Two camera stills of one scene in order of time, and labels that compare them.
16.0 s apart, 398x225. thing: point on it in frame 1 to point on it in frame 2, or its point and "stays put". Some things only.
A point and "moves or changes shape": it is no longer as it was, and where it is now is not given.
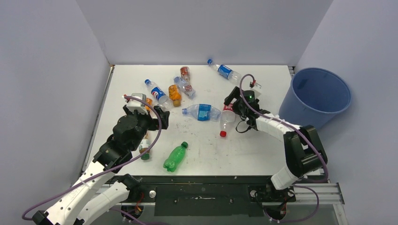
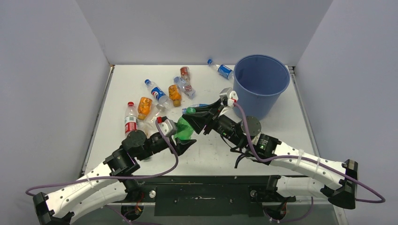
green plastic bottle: x=175 y=156 moves or changes shape
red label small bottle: x=185 y=74 stays put
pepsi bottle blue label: x=158 y=93 stays put
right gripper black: x=235 y=94 to x=199 y=120
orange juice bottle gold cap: x=174 y=92 stays put
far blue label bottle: x=225 y=71 stays put
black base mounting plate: x=209 y=196 stays put
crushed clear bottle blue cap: x=186 y=88 stays put
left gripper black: x=154 y=123 to x=181 y=145
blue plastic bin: x=314 y=96 to x=259 y=80
